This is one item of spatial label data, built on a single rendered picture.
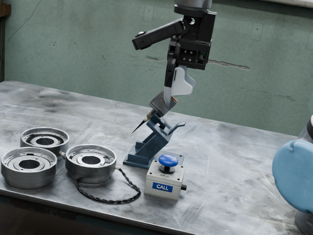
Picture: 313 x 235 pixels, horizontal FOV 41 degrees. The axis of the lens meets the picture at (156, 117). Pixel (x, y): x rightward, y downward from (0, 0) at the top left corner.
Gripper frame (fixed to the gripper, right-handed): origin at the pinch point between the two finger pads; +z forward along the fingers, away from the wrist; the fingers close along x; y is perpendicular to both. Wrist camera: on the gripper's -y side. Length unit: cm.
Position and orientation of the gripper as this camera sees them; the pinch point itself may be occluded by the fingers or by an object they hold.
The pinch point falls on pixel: (166, 98)
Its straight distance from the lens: 91.8
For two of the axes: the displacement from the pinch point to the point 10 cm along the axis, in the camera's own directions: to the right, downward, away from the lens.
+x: 2.0, -3.3, 9.2
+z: -1.4, 9.2, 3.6
